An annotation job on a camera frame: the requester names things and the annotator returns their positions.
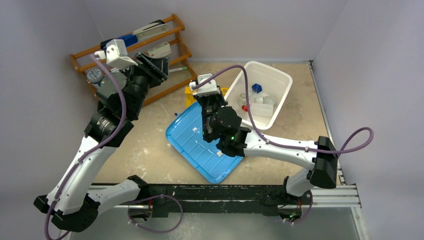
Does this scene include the blue lid jar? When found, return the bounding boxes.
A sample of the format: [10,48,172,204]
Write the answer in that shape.
[86,68,104,89]

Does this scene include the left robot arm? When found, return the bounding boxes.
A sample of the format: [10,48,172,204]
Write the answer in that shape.
[33,53,170,232]

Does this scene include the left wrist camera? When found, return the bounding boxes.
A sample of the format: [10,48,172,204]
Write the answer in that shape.
[93,38,139,70]

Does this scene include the red nozzle wash bottle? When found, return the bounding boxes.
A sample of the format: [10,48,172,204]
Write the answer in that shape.
[241,102,275,119]

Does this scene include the blue grey stapler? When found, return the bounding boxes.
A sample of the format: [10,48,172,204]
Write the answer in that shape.
[114,19,169,47]

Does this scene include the green white marker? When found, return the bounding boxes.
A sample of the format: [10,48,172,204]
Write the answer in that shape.
[168,66,188,73]

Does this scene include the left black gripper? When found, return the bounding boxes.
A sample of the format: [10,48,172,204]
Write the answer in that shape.
[119,53,170,118]

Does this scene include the white plastic bin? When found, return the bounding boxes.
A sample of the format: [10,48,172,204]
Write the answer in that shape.
[224,61,293,131]

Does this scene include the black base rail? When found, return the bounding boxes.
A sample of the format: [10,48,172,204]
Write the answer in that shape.
[128,183,312,218]

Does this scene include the blue base glass cylinder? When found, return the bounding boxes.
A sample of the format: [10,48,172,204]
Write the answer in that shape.
[249,83,263,99]

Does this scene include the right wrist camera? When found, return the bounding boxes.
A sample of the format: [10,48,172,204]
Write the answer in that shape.
[188,73,221,98]

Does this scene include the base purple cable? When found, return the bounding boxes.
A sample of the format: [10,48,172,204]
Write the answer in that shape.
[127,194,184,235]

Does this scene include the yellow test tube rack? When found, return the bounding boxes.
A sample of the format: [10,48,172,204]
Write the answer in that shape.
[184,86,229,108]

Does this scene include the white ceramic dish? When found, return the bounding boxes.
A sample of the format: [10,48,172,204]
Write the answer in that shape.
[263,95,276,106]

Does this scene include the small glass beaker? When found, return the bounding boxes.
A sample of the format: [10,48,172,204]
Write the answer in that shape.
[237,92,247,107]

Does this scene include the blue plastic lid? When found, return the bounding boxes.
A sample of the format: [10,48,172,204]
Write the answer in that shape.
[165,102,243,184]

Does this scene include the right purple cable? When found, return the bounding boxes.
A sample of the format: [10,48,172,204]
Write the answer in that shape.
[192,64,375,226]

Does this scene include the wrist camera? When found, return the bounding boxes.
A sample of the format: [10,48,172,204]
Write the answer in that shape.
[188,73,221,98]
[93,38,139,70]

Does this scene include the white green box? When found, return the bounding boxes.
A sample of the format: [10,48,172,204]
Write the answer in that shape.
[145,41,172,59]

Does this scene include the wooden shelf rack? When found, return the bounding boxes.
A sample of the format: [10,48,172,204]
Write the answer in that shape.
[69,13,198,106]

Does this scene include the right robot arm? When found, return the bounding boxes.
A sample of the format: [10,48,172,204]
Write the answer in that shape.
[193,91,338,204]

